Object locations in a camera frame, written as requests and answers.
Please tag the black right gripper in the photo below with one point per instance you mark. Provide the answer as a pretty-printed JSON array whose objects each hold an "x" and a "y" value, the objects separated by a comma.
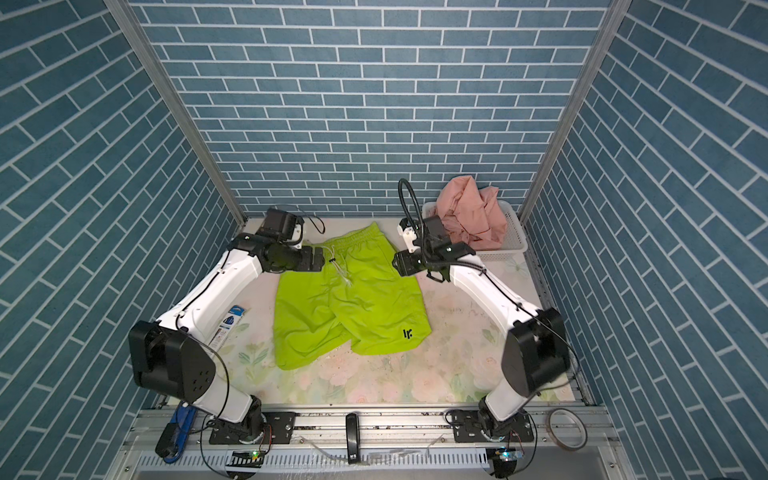
[{"x": 404, "y": 266}]

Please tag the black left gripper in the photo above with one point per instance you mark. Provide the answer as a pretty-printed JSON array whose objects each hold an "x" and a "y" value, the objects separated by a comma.
[{"x": 306, "y": 263}]

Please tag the lime green shorts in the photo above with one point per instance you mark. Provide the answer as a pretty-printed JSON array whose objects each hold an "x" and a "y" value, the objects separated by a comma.
[{"x": 357, "y": 298}]

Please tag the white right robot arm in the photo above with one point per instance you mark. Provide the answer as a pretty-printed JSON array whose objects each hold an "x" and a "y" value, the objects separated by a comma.
[{"x": 535, "y": 351}]

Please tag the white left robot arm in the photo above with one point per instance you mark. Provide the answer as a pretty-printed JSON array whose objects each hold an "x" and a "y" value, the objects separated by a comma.
[{"x": 175, "y": 354}]

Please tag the pink shorts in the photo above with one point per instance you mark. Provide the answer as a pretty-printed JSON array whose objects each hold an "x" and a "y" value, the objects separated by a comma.
[{"x": 472, "y": 215}]

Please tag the blue white pen box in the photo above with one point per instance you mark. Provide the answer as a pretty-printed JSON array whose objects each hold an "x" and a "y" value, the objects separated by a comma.
[{"x": 227, "y": 323}]

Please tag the white plastic basket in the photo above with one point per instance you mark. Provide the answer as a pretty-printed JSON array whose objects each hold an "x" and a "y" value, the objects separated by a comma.
[{"x": 514, "y": 241}]

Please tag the clear tape roll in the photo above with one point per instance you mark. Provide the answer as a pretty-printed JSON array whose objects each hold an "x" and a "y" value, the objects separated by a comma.
[{"x": 566, "y": 429}]

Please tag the left green circuit board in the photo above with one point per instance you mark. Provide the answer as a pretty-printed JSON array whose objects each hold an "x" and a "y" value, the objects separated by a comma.
[{"x": 243, "y": 465}]

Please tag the green circuit board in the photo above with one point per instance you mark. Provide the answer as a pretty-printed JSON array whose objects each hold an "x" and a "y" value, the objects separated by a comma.
[
  {"x": 243, "y": 465},
  {"x": 503, "y": 461}
]

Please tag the right green circuit board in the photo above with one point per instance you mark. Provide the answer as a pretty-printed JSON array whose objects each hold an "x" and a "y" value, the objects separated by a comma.
[{"x": 503, "y": 461}]

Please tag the blue utility knife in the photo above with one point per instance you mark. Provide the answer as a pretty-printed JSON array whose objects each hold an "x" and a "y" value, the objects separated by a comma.
[{"x": 172, "y": 441}]

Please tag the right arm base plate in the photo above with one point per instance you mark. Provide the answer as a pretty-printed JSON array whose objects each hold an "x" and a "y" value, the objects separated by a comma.
[{"x": 474, "y": 426}]

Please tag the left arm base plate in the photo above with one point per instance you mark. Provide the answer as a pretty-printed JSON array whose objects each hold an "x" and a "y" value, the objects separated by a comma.
[{"x": 256, "y": 429}]

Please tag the black handle on rail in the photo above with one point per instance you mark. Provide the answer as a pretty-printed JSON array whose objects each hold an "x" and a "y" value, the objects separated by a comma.
[{"x": 352, "y": 431}]

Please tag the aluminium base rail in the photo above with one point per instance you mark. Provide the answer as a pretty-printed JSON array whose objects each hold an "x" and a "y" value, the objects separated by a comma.
[{"x": 396, "y": 442}]

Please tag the aluminium left corner post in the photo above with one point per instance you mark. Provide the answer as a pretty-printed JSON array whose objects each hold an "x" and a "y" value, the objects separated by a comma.
[{"x": 130, "y": 27}]

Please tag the aluminium corner post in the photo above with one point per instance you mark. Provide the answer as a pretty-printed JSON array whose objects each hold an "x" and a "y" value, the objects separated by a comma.
[
  {"x": 130, "y": 27},
  {"x": 596, "y": 55}
]

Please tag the aluminium right corner post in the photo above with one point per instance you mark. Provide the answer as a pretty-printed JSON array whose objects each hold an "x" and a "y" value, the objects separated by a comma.
[{"x": 596, "y": 55}]

